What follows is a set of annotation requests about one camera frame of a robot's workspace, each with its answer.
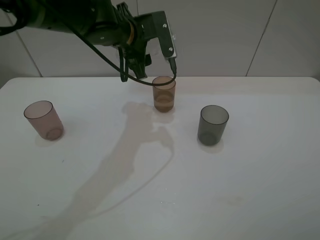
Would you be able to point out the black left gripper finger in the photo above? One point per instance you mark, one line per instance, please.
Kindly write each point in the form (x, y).
(138, 59)

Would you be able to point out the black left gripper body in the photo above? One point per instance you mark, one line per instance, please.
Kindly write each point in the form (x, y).
(110, 25)

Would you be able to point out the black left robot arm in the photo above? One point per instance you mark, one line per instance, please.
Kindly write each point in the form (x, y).
(66, 16)

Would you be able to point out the orange translucent plastic cup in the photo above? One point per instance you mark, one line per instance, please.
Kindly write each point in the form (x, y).
(164, 97)

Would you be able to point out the grey translucent plastic cup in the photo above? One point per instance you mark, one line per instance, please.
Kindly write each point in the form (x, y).
(212, 123)

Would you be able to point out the pink translucent plastic cup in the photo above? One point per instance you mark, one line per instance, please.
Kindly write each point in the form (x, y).
(44, 119)

